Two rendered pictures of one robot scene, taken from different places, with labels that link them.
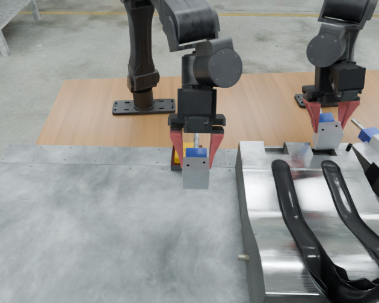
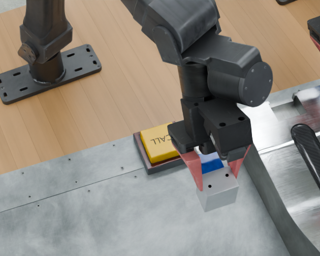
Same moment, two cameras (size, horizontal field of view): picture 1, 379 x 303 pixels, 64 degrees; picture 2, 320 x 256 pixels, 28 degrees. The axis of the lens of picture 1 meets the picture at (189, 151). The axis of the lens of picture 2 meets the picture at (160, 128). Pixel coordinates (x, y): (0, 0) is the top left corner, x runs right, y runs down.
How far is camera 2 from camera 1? 0.45 m
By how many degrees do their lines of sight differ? 19
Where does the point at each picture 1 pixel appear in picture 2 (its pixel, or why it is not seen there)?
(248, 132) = not seen: hidden behind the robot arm
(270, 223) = not seen: outside the picture
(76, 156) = not seen: outside the picture
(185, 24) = (188, 34)
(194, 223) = (216, 241)
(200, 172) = (228, 190)
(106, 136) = (19, 148)
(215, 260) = not seen: outside the picture
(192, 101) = (230, 135)
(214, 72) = (248, 95)
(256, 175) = (279, 158)
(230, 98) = not seen: hidden behind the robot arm
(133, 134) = (60, 131)
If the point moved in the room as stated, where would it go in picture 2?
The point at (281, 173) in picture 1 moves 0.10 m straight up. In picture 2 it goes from (306, 143) to (319, 107)
